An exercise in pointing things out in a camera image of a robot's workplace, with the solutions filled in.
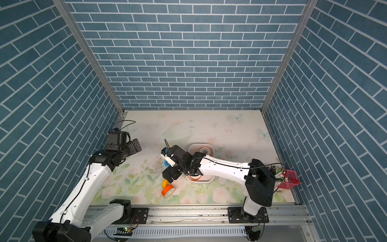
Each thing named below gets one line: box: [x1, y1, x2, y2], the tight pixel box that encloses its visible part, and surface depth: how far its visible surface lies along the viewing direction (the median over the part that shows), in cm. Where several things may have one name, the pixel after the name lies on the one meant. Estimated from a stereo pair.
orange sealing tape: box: [199, 146, 212, 156], surface depth 95 cm
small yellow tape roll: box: [161, 178, 170, 189], surface depth 82 cm
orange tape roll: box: [161, 184, 176, 199], surface depth 80 cm
